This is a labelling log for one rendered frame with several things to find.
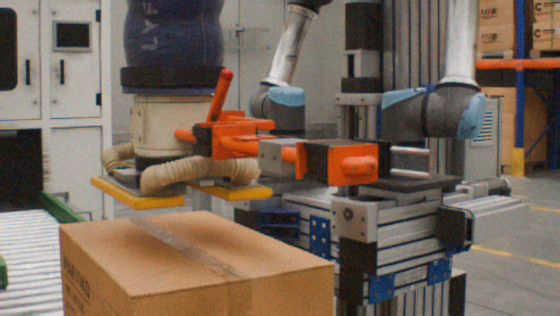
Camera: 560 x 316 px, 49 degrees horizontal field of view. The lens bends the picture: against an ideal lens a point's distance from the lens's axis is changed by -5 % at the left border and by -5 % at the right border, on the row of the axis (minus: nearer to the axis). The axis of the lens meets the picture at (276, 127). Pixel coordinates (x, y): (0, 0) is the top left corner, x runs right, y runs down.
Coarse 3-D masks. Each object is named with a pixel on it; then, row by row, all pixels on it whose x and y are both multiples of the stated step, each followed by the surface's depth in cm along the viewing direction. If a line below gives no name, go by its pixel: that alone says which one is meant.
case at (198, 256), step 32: (64, 224) 154; (96, 224) 154; (128, 224) 155; (160, 224) 155; (192, 224) 156; (224, 224) 156; (64, 256) 149; (96, 256) 125; (128, 256) 126; (160, 256) 126; (192, 256) 127; (224, 256) 127; (256, 256) 127; (288, 256) 127; (64, 288) 151; (96, 288) 123; (128, 288) 106; (160, 288) 106; (192, 288) 107; (224, 288) 110; (256, 288) 114; (288, 288) 117; (320, 288) 121
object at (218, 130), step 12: (192, 132) 115; (204, 132) 111; (216, 132) 110; (228, 132) 111; (240, 132) 112; (252, 132) 113; (192, 144) 116; (204, 144) 113; (216, 144) 110; (204, 156) 111; (216, 156) 110; (228, 156) 111; (240, 156) 112
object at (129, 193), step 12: (120, 168) 138; (96, 180) 140; (108, 180) 137; (120, 180) 136; (108, 192) 131; (120, 192) 125; (132, 192) 122; (168, 192) 122; (132, 204) 117; (144, 204) 117; (156, 204) 118; (168, 204) 119; (180, 204) 120
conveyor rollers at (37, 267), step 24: (0, 216) 349; (24, 216) 350; (48, 216) 353; (0, 240) 299; (24, 240) 297; (48, 240) 295; (24, 264) 255; (48, 264) 259; (0, 288) 224; (24, 288) 228; (48, 288) 226; (0, 312) 200; (24, 312) 203; (48, 312) 200
